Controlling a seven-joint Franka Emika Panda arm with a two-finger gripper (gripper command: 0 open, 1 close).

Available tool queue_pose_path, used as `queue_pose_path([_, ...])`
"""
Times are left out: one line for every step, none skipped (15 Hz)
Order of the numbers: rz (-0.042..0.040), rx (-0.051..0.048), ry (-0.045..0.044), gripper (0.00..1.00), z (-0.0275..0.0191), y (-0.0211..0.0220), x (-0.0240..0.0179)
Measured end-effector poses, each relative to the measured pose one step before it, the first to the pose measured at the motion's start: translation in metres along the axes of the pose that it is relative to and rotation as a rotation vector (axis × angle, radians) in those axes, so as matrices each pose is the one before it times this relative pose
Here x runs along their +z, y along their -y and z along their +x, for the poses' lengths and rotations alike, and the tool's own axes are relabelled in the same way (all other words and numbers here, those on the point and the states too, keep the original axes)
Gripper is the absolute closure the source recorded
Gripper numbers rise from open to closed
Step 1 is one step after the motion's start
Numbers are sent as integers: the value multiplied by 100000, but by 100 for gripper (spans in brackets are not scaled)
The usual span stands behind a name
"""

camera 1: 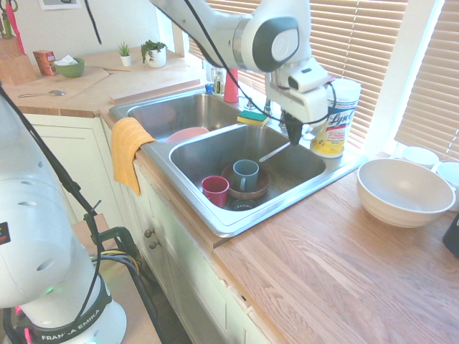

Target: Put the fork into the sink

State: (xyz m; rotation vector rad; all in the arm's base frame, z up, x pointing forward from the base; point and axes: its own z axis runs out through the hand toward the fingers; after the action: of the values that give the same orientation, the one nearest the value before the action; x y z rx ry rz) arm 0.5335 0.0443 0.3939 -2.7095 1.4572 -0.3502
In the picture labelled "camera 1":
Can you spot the stainless steel double sink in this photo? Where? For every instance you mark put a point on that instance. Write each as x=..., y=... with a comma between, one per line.
x=287, y=172

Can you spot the dark green clamp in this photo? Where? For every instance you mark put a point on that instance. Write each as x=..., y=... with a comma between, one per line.
x=123, y=236

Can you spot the silver spoon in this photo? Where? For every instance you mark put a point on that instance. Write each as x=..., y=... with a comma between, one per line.
x=55, y=92

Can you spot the small white bowls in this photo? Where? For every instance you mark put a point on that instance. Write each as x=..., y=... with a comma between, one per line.
x=450, y=179

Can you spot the white kitchen cabinet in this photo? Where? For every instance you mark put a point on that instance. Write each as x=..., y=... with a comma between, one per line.
x=179, y=258

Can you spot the sink drain strainer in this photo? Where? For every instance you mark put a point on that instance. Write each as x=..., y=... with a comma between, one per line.
x=245, y=205

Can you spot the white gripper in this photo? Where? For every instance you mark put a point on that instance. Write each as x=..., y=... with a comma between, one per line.
x=312, y=105

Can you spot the red cup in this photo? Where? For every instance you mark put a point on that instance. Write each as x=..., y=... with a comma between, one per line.
x=215, y=191

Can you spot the white picture frame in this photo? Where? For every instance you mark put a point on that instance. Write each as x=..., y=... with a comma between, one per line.
x=59, y=4

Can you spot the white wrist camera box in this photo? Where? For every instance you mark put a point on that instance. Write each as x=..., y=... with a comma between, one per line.
x=308, y=79

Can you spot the yellow green sponge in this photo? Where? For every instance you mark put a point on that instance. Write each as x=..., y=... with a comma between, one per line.
x=252, y=118

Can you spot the round cabinet knob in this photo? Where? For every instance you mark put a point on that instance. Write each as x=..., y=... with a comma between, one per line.
x=154, y=245
x=148, y=233

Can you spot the brown wooden bowl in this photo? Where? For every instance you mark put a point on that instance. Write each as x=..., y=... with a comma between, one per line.
x=263, y=184

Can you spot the green bowl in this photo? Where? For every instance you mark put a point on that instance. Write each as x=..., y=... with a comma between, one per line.
x=71, y=70

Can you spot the red spray bottle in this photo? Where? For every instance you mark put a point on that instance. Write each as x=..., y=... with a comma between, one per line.
x=231, y=86

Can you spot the trailing plant white pot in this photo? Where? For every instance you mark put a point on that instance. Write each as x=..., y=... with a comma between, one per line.
x=156, y=57

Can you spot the small spiky potted plant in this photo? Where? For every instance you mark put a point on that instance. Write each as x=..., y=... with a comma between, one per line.
x=125, y=57

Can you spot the orange dish cloth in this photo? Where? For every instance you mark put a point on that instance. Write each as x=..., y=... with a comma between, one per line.
x=127, y=154

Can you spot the large white bowl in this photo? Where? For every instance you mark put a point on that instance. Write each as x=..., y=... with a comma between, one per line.
x=405, y=200

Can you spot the Lysol wipes canister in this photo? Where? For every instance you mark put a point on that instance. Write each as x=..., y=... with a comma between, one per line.
x=337, y=125

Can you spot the orange box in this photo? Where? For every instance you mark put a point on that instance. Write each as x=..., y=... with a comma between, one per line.
x=43, y=63

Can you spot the wooden knife block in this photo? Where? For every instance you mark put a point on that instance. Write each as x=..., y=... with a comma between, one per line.
x=16, y=64

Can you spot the pink bowl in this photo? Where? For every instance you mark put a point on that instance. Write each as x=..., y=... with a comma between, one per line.
x=186, y=134

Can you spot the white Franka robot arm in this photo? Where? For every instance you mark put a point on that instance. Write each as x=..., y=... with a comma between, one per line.
x=36, y=222

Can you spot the grey mug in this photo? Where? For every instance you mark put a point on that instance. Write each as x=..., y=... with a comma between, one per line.
x=245, y=173

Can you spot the clear pump soap bottle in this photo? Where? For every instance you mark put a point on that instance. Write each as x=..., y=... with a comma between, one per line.
x=217, y=80

